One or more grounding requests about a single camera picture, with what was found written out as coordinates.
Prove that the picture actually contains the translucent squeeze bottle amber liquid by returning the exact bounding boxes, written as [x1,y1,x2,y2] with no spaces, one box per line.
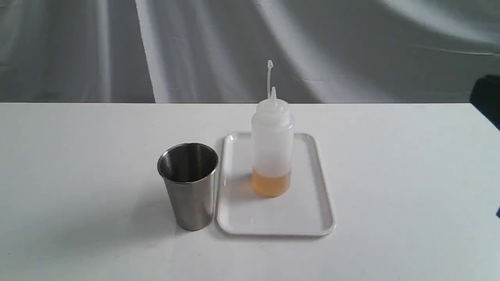
[251,59,295,197]

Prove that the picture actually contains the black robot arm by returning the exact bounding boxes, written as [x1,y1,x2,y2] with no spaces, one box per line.
[470,75,500,130]

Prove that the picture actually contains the stainless steel cup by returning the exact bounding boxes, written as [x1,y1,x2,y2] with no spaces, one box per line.
[157,142,219,231]

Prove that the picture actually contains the white plastic tray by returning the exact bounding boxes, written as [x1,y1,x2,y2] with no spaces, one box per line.
[216,131,336,238]

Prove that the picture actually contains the grey backdrop curtain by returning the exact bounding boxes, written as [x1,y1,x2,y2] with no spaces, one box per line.
[0,0,499,103]

